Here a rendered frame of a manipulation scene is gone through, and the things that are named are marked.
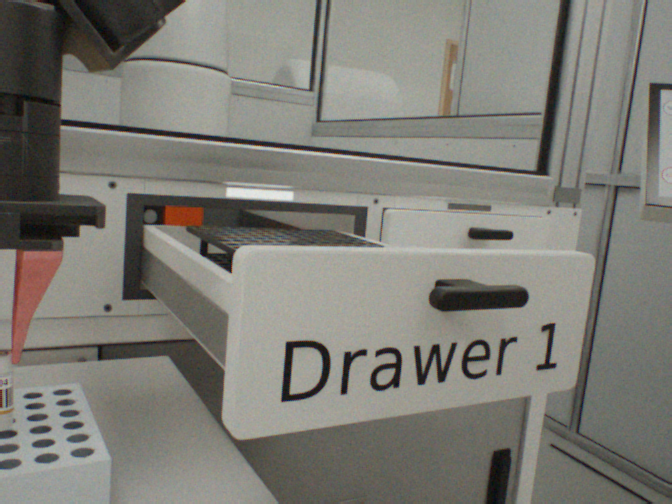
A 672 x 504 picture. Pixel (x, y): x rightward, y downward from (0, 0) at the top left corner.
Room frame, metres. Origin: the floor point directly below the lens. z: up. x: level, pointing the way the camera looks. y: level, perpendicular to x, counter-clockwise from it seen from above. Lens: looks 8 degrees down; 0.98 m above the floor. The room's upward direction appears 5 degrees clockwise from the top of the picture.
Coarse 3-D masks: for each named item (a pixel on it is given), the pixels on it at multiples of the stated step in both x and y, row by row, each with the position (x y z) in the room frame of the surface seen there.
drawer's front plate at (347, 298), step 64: (256, 256) 0.32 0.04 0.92; (320, 256) 0.34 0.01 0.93; (384, 256) 0.36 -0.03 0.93; (448, 256) 0.38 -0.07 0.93; (512, 256) 0.41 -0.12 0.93; (576, 256) 0.45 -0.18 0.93; (256, 320) 0.32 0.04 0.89; (320, 320) 0.34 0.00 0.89; (384, 320) 0.36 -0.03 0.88; (448, 320) 0.39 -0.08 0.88; (512, 320) 0.42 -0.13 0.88; (576, 320) 0.45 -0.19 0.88; (256, 384) 0.32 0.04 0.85; (384, 384) 0.36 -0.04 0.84; (448, 384) 0.39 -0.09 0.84; (512, 384) 0.42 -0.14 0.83
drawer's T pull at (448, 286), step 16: (448, 288) 0.34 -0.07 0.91; (464, 288) 0.35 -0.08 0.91; (480, 288) 0.35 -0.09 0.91; (496, 288) 0.36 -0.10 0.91; (512, 288) 0.37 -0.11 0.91; (432, 304) 0.34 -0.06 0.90; (448, 304) 0.34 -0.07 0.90; (464, 304) 0.35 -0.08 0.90; (480, 304) 0.35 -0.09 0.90; (496, 304) 0.36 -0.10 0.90; (512, 304) 0.37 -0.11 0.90
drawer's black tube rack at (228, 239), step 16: (208, 240) 0.55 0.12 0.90; (224, 240) 0.54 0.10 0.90; (240, 240) 0.55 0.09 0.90; (256, 240) 0.56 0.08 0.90; (272, 240) 0.57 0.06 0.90; (288, 240) 0.58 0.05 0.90; (304, 240) 0.59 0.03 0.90; (320, 240) 0.60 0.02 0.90; (336, 240) 0.62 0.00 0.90; (352, 240) 0.63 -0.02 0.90; (208, 256) 0.61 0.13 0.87; (224, 256) 0.62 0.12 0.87
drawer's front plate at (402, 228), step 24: (384, 216) 0.76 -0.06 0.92; (408, 216) 0.76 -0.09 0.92; (432, 216) 0.78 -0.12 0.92; (456, 216) 0.80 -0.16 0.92; (480, 216) 0.82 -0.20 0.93; (504, 216) 0.85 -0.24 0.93; (384, 240) 0.76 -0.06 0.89; (408, 240) 0.76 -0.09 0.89; (432, 240) 0.78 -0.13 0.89; (456, 240) 0.80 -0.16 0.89; (480, 240) 0.83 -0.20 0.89; (504, 240) 0.85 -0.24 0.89; (528, 240) 0.87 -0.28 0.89
